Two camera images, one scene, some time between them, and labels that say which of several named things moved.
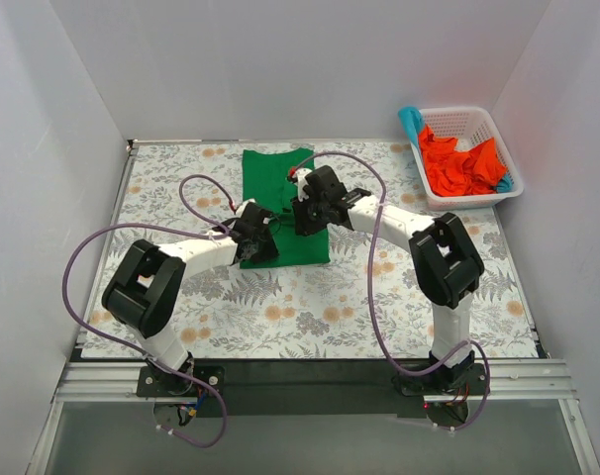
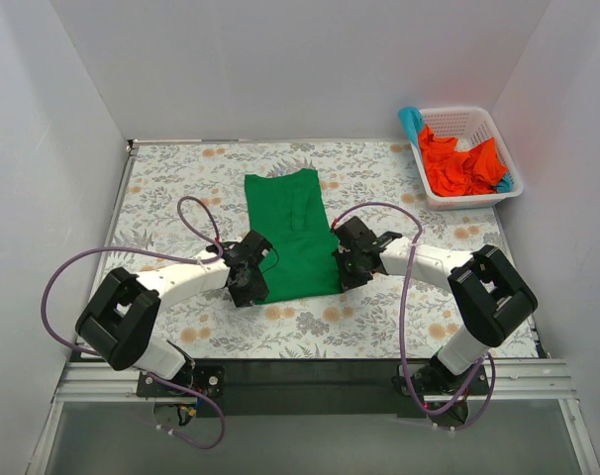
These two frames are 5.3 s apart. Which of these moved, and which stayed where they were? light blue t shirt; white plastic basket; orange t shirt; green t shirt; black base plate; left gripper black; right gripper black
Moved: left gripper black; green t shirt; right gripper black
Stayed: light blue t shirt; orange t shirt; white plastic basket; black base plate
